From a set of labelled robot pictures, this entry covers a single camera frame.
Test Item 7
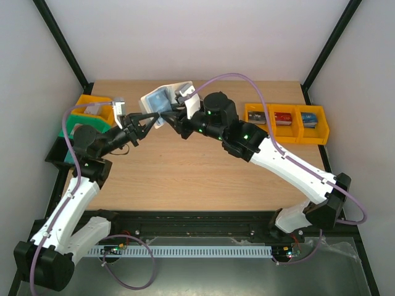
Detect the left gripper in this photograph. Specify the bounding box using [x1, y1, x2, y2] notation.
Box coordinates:
[99, 113, 160, 158]

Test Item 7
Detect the yellow bin with red cards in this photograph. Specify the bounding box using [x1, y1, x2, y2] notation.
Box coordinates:
[269, 104, 302, 144]

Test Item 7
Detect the yellow bin with black cards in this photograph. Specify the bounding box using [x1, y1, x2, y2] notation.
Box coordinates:
[244, 103, 275, 136]

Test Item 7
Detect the green bin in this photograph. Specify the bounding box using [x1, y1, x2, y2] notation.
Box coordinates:
[62, 114, 114, 139]

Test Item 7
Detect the yellow bin with blue cards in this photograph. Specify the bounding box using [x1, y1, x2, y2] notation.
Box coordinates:
[296, 105, 330, 146]

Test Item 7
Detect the yellow bin far left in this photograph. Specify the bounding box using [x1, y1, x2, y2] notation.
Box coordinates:
[72, 94, 115, 126]

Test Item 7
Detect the black card stack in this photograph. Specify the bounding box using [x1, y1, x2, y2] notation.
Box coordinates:
[247, 110, 267, 125]

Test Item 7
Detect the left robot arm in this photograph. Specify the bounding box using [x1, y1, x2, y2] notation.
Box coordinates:
[14, 113, 159, 295]

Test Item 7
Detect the grey holder in yellow bin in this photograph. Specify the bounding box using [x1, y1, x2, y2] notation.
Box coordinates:
[84, 105, 102, 116]

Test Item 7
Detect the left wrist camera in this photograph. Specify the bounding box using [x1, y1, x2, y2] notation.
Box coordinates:
[112, 97, 126, 129]

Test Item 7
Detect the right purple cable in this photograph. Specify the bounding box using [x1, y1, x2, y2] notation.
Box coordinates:
[191, 73, 368, 266]

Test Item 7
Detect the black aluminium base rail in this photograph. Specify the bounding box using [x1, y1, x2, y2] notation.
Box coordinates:
[73, 210, 359, 244]

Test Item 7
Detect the left black frame post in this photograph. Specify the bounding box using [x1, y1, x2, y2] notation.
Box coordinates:
[33, 0, 94, 94]

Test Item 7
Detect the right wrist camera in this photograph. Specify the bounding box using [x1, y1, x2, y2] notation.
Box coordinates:
[175, 81, 201, 120]

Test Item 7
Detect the black frame post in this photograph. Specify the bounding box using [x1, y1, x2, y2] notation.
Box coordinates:
[301, 0, 362, 94]
[33, 0, 94, 94]

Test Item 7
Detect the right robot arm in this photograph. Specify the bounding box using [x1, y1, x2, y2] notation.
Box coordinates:
[161, 92, 351, 242]

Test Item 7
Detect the right black frame post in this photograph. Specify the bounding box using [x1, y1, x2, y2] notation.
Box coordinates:
[301, 0, 362, 94]

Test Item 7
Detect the white card holder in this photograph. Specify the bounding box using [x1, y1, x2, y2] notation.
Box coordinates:
[139, 81, 201, 129]

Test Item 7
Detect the blue card stack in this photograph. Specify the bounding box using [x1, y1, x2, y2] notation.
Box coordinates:
[301, 112, 318, 128]

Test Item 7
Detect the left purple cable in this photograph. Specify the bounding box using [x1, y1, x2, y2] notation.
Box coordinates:
[30, 103, 157, 296]

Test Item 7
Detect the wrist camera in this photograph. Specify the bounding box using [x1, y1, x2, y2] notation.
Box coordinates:
[112, 97, 126, 129]
[175, 81, 201, 120]

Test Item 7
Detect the red card stack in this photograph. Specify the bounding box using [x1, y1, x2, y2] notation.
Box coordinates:
[274, 112, 293, 126]

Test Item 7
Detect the white slotted cable duct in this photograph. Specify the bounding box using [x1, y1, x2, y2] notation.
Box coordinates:
[85, 245, 272, 258]

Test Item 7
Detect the purple cable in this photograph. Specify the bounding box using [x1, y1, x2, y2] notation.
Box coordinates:
[191, 73, 368, 266]
[30, 103, 157, 296]

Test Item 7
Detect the teal holder in black bin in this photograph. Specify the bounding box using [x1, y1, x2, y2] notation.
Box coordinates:
[64, 149, 75, 165]

